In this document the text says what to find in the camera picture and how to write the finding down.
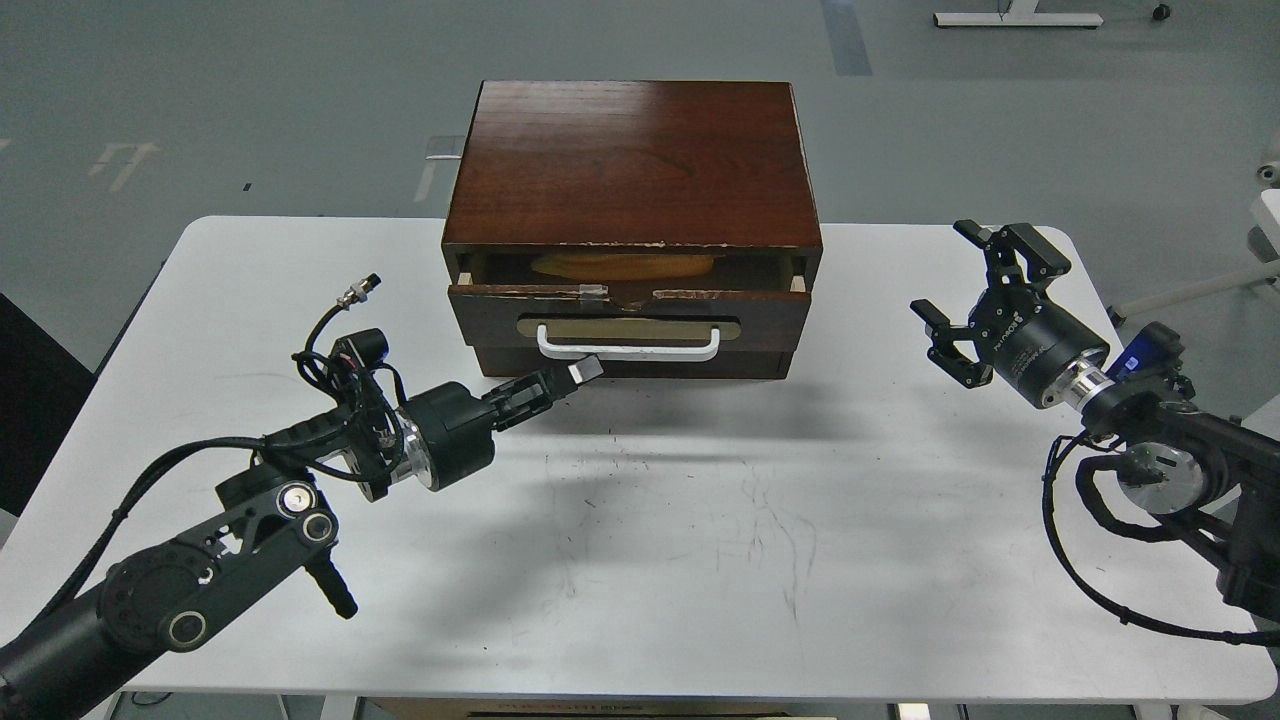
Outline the white table leg base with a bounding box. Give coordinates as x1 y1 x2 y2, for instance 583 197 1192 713
932 1 1105 29

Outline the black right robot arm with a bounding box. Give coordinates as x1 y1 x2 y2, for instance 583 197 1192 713
910 219 1279 647

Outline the yellow corn cob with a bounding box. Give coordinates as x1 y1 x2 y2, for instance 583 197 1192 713
530 252 718 283

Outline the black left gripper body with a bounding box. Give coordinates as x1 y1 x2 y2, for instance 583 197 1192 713
399 382 497 492

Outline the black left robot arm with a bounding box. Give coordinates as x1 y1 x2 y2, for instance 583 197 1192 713
1 275 603 719

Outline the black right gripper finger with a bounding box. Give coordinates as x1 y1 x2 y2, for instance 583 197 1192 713
954 219 1073 301
909 299 993 388

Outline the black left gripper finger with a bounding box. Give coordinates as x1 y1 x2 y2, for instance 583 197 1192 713
484 355 604 432

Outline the wooden drawer with white handle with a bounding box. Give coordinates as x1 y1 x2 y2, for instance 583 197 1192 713
447 251 817 378

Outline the white stand at right edge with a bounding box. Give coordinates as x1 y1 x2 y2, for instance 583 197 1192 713
1107 133 1279 328

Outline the dark wooden drawer cabinet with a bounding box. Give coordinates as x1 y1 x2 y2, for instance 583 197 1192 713
442 79 823 380

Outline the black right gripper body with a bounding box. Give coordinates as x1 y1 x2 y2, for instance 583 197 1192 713
970 288 1110 409

